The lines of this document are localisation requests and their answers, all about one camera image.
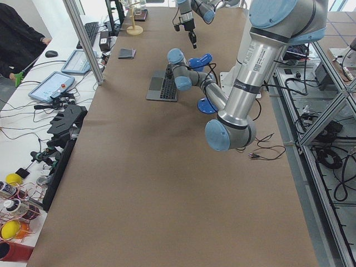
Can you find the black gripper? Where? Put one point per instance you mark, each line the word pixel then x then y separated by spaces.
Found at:
pixel 168 72
pixel 189 25

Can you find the grey laptop computer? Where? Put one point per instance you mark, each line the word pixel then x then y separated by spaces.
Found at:
pixel 162 87

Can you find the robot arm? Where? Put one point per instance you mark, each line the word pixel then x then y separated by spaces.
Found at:
pixel 204 9
pixel 275 25

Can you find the folded grey cloth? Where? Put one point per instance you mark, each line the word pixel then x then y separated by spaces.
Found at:
pixel 127 53

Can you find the wooden mug tree stand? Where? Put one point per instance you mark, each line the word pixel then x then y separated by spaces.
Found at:
pixel 133 29

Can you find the black tray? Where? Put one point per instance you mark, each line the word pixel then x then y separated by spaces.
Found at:
pixel 140 15

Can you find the black power adapter box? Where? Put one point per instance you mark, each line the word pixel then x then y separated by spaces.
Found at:
pixel 105 41

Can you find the black keyboard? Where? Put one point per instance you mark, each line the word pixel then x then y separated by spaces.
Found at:
pixel 91 29

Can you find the far teach pendant tablet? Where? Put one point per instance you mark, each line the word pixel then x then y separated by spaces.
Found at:
pixel 76 64

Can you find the teach pendant tablet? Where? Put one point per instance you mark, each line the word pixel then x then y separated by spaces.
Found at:
pixel 76 64
pixel 55 84

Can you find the near teach pendant tablet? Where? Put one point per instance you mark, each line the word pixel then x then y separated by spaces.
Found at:
pixel 55 84

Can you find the black tool rack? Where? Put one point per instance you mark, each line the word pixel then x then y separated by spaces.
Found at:
pixel 59 147

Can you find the black computer mouse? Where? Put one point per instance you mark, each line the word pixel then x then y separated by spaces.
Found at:
pixel 51 54

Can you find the person in black clothes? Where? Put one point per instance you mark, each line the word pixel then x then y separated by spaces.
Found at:
pixel 20 43

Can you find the yellow ball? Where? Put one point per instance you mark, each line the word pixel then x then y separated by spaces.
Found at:
pixel 14 179

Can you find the yellow lemon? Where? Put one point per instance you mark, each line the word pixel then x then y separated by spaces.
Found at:
pixel 10 230

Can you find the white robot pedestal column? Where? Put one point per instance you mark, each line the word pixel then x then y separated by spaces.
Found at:
pixel 245 43

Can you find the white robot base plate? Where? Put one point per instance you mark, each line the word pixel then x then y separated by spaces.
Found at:
pixel 227 81

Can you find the aluminium frame post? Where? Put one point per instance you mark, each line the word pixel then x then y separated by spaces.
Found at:
pixel 75 18

